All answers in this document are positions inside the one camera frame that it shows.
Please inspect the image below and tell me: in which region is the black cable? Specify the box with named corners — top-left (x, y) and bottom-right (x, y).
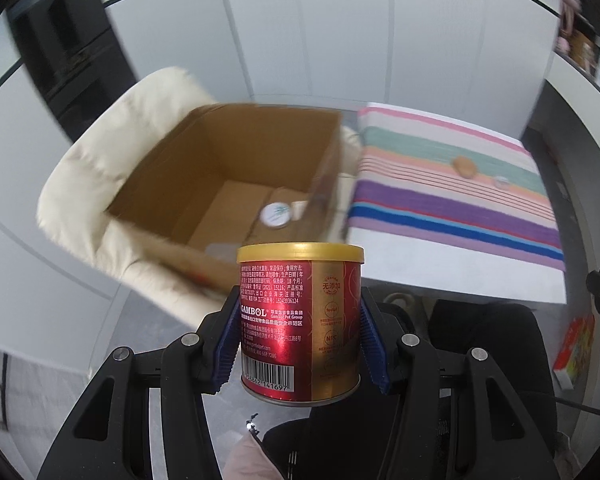
top-left (554, 394), bottom-right (600, 417)

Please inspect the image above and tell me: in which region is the white round powder compact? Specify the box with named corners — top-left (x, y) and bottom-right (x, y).
top-left (260, 202), bottom-right (295, 230)

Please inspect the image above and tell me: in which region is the cream cushioned chair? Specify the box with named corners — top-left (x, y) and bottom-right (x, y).
top-left (37, 66), bottom-right (367, 327)

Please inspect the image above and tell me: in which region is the brown egg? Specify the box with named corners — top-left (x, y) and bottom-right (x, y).
top-left (453, 156), bottom-right (478, 180)

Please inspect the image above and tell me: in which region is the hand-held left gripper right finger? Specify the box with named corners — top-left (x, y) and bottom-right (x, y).
top-left (358, 294), bottom-right (561, 480)

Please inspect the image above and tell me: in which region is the striped colourful cloth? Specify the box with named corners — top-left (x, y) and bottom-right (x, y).
top-left (340, 102), bottom-right (567, 306)

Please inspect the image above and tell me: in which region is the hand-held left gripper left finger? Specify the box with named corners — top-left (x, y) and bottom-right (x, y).
top-left (37, 285), bottom-right (244, 480)

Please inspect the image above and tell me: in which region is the dark glass cabinet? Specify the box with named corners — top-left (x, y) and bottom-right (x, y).
top-left (5, 0), bottom-right (139, 144)

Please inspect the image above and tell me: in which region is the brown cardboard box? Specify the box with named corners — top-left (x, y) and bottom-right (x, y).
top-left (102, 104), bottom-right (344, 301)

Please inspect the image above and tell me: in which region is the red and gold can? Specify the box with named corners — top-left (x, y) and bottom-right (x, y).
top-left (236, 242), bottom-right (366, 404)

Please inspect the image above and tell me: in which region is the shelf of assorted items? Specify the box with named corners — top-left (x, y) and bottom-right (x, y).
top-left (554, 0), bottom-right (600, 108)

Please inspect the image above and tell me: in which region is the red and yellow box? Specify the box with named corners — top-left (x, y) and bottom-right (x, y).
top-left (552, 314), bottom-right (596, 391)

